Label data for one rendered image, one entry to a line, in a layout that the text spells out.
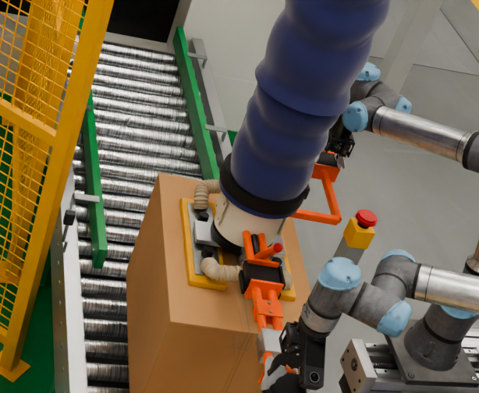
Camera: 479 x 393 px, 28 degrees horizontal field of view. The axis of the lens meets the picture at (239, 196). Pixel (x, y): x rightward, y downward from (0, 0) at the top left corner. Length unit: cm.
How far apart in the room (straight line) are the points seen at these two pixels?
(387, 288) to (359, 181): 324
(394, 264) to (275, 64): 55
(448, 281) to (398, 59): 358
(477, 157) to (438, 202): 296
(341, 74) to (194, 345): 76
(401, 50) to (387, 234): 113
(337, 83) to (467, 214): 320
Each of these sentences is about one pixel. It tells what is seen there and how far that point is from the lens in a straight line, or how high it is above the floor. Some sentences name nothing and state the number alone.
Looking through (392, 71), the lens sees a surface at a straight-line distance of 555.
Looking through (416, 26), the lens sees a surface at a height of 67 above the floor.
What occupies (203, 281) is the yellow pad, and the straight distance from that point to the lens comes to 249.
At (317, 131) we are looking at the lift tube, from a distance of 232.
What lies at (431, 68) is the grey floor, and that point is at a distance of 671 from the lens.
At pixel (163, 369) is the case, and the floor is 90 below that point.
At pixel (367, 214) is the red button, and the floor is 104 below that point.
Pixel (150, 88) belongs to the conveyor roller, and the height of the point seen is 54.
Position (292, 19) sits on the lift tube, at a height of 179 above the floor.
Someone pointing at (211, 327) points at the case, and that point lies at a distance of 240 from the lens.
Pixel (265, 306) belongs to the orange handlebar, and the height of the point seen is 121.
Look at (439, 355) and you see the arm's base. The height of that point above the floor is 109.
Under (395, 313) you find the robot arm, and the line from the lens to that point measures 193.
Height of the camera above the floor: 269
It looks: 35 degrees down
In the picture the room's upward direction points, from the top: 22 degrees clockwise
